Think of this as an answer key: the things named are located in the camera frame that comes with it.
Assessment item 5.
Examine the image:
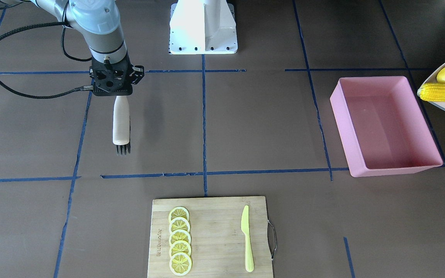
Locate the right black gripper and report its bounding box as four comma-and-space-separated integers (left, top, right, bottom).
90, 58, 145, 87

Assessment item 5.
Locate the white hand brush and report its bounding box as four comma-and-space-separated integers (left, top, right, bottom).
112, 96, 131, 155

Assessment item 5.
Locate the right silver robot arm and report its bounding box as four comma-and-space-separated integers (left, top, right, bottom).
32, 0, 144, 96

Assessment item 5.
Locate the pink plastic bin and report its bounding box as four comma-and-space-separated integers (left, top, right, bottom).
330, 76, 443, 177

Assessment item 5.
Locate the lemon slice one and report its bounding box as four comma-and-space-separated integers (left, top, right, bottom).
168, 206, 190, 221

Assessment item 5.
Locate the lemon slice two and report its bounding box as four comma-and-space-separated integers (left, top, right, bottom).
168, 217, 191, 233

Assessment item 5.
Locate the lemon slice three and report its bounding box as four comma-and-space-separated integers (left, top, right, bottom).
168, 229, 192, 245

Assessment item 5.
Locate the lemon slice four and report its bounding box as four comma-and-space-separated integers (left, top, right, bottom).
169, 241, 192, 256

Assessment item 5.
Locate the wooden cutting board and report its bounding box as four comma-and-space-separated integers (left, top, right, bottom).
147, 197, 274, 278

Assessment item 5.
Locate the yellow-green plastic knife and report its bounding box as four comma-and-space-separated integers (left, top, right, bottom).
240, 205, 255, 273

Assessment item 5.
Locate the lemon slice five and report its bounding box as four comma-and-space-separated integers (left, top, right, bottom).
168, 252, 192, 276

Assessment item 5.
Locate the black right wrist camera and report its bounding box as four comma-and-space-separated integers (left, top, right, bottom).
89, 66, 134, 97

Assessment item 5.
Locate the white central pedestal column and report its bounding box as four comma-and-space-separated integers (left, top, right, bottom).
168, 0, 238, 55

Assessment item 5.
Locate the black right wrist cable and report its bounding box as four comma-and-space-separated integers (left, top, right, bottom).
0, 4, 94, 99

